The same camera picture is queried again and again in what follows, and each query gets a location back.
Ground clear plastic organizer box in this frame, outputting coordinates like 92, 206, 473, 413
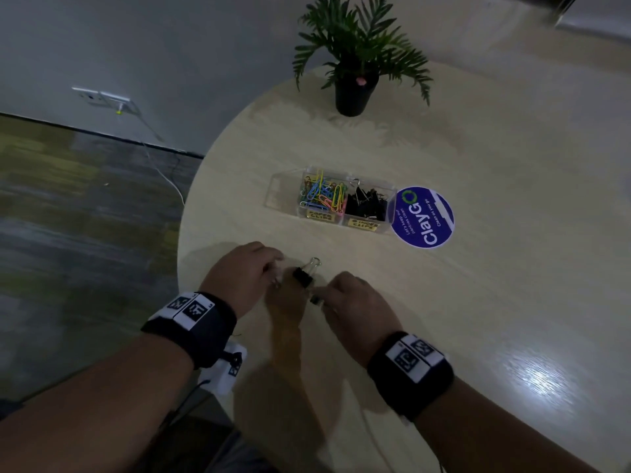
264, 166, 397, 235

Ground thin black cable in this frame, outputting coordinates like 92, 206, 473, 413
165, 379, 213, 431

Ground person's right hand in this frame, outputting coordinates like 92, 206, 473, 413
311, 271, 403, 368

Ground person's left forearm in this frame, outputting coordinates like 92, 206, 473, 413
0, 332, 196, 473

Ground black binder clip silver handles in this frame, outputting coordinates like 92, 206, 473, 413
292, 257, 322, 289

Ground white cable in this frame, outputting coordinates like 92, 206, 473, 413
118, 104, 186, 207

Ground black wrist band with markers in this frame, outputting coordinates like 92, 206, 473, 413
367, 331, 455, 422
141, 291, 238, 370

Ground white wall socket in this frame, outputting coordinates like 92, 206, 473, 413
71, 86, 132, 107

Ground pile of black binder clips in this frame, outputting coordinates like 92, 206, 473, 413
344, 178, 389, 222

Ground white wrist camera marker tag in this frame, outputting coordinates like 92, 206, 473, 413
197, 342, 248, 400

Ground person's left hand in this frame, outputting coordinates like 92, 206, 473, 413
199, 241, 286, 319

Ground round blue sticker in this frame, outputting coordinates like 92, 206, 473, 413
390, 186, 456, 250

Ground person's right forearm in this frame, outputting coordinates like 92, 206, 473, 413
413, 376, 601, 473

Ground green artificial fern plant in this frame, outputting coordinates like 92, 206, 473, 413
292, 0, 434, 107

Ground black plant pot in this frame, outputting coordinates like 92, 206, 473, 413
335, 69, 381, 118

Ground pile of colourful paper clips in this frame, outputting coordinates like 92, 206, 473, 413
299, 170, 349, 215

